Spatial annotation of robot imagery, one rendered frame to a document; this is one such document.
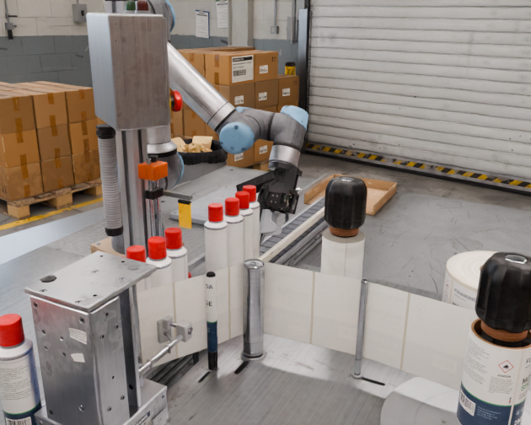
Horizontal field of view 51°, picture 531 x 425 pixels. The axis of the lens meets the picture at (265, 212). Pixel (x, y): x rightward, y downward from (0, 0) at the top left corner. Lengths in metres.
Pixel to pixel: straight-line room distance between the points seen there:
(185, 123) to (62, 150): 1.19
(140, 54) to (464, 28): 4.57
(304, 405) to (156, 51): 0.64
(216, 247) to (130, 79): 0.43
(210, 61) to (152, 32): 3.96
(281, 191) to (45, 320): 0.77
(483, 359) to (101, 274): 0.53
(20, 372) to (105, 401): 0.13
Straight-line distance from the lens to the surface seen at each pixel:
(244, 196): 1.28
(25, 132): 4.50
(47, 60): 7.20
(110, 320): 0.75
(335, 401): 0.97
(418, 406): 0.97
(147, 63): 0.99
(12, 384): 0.87
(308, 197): 2.05
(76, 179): 4.80
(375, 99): 5.76
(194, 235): 1.74
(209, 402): 0.97
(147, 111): 1.00
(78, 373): 0.78
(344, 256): 1.10
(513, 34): 5.26
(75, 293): 0.75
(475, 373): 0.85
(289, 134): 1.43
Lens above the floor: 1.48
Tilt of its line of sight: 20 degrees down
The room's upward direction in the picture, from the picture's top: 1 degrees clockwise
